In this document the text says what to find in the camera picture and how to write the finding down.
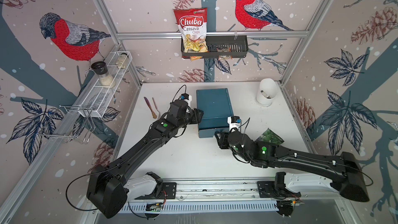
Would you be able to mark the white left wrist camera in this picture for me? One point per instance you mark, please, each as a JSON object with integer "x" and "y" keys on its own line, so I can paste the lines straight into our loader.
{"x": 186, "y": 97}

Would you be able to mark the black lid spice jar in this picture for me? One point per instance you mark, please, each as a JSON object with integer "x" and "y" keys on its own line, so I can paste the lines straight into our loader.
{"x": 105, "y": 78}

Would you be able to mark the snack packet in basket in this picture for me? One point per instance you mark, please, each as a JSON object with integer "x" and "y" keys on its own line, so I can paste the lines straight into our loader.
{"x": 225, "y": 51}

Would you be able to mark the teal drawer cabinet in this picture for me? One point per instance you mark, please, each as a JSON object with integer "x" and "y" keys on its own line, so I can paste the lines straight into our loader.
{"x": 217, "y": 108}

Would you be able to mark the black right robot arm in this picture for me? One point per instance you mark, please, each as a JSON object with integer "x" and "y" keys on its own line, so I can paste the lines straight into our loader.
{"x": 344, "y": 170}

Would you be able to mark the white handled utensil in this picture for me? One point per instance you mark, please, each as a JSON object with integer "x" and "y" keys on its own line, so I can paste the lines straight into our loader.
{"x": 264, "y": 93}

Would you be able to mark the red cassava chips bag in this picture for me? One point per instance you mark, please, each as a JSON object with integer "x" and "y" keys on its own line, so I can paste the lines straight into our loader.
{"x": 192, "y": 24}

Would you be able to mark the white slotted cable duct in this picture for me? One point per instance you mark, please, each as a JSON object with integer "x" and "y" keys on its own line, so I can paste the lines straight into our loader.
{"x": 181, "y": 207}

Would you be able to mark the white wire wall shelf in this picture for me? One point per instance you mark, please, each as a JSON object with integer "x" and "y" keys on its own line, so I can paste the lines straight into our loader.
{"x": 91, "y": 110}

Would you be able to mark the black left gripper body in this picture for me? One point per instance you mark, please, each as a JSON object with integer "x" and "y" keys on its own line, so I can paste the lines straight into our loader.
{"x": 193, "y": 117}

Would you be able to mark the pink small spoon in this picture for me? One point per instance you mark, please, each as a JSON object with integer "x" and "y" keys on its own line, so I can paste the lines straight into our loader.
{"x": 155, "y": 105}

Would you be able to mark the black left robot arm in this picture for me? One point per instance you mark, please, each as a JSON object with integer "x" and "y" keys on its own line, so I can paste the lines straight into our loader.
{"x": 106, "y": 189}

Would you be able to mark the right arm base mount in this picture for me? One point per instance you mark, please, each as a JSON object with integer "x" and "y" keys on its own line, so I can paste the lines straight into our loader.
{"x": 289, "y": 186}

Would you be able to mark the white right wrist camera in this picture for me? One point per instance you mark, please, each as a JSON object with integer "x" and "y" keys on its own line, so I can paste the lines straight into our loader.
{"x": 234, "y": 122}

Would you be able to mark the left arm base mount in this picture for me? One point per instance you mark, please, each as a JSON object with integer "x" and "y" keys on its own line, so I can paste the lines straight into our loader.
{"x": 149, "y": 187}

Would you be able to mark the white ceramic utensil holder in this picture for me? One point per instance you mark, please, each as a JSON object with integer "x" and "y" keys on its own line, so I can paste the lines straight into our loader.
{"x": 270, "y": 87}

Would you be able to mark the small white spice jar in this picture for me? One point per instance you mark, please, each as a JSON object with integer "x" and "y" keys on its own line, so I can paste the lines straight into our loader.
{"x": 122, "y": 61}

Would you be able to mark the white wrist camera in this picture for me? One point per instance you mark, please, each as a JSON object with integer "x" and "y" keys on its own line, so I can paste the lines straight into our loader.
{"x": 234, "y": 122}
{"x": 186, "y": 97}

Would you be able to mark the black wall basket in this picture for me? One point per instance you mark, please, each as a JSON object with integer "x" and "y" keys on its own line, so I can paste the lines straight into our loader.
{"x": 238, "y": 45}

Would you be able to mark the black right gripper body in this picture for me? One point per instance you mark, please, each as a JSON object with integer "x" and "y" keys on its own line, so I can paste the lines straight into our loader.
{"x": 224, "y": 141}

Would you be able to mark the green gourd seed bag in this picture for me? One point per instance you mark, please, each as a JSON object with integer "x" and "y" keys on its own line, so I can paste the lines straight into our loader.
{"x": 270, "y": 137}

